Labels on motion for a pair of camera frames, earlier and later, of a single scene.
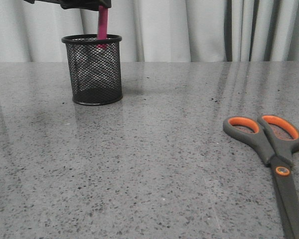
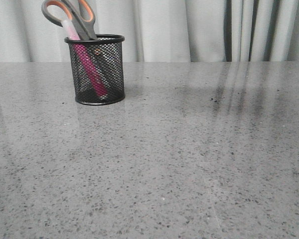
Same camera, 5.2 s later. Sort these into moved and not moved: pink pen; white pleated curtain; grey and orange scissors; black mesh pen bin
Moved: pink pen; grey and orange scissors
Not moved: black mesh pen bin; white pleated curtain
